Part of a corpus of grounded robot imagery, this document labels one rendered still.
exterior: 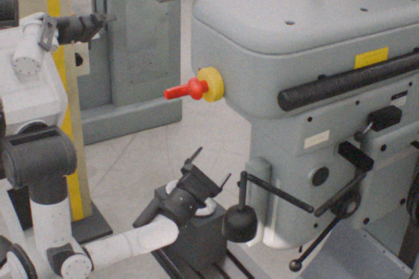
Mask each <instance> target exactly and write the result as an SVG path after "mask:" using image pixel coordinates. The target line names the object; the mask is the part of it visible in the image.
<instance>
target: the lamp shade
mask: <svg viewBox="0 0 419 279"><path fill-rule="evenodd" d="M257 225H258V218H257V214H256V212H255V210H254V209H253V208H252V207H250V206H248V205H245V209H244V210H239V209H238V204H235V205H232V206H230V207H229V208H228V209H227V211H226V213H225V215H224V217H223V219H222V229H221V232H222V234H223V236H224V237H225V238H226V239H227V240H229V241H231V242H234V243H238V244H242V243H246V242H250V241H252V240H253V239H254V238H255V237H256V235H257Z"/></svg>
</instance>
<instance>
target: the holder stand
mask: <svg viewBox="0 0 419 279"><path fill-rule="evenodd" d="M180 179H181V178H180ZM180 179H178V180H175V181H173V182H171V183H167V184H165V185H163V186H160V187H158V188H155V189H154V197H156V198H158V199H159V200H160V201H163V200H164V199H165V198H166V196H167V195H168V194H169V192H170V191H171V190H172V188H174V187H177V186H176V184H177V183H178V182H179V180H180ZM199 206H200V209H199V210H198V211H197V212H196V213H195V215H194V216H193V218H191V220H190V221H189V222H188V224H187V225H186V226H185V227H184V228H178V231H179V233H178V234H177V237H176V239H175V240H174V241H173V243H171V244H169V245H170V246H171V247H172V248H173V249H174V250H175V251H176V252H177V254H178V255H179V256H180V257H182V258H183V259H184V260H185V261H186V262H187V263H188V264H189V265H190V266H191V267H192V268H193V269H194V270H195V271H196V272H197V271H199V270H200V269H202V268H204V267H207V266H208V265H210V264H211V263H214V262H215V261H216V260H219V259H221V258H222V257H226V256H227V239H226V238H225V237H224V236H223V234H222V232H221V229H222V219H223V217H224V215H225V213H226V211H227V210H226V209H225V208H224V207H223V206H221V204H220V203H218V202H217V201H216V200H214V199H213V198H211V197H208V198H207V200H206V201H205V203H202V204H200V205H199Z"/></svg>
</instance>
